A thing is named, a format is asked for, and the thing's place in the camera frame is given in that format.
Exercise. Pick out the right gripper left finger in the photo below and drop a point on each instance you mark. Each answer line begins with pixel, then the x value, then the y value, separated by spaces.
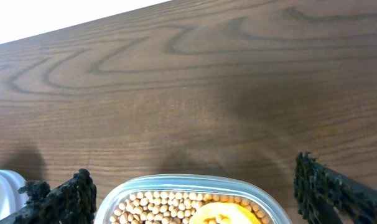
pixel 73 202

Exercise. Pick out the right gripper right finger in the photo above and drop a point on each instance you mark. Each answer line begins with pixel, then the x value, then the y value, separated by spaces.
pixel 322 193

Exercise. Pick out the yellow measuring scoop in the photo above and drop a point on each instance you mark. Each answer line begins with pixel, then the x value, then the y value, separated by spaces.
pixel 228 212

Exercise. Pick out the white digital kitchen scale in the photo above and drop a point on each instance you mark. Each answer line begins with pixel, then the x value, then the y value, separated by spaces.
pixel 10 199

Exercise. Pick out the clear plastic container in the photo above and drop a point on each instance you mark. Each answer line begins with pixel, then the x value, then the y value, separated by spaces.
pixel 191 183

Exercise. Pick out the soybeans pile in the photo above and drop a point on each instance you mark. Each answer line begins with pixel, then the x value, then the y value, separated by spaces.
pixel 164 207

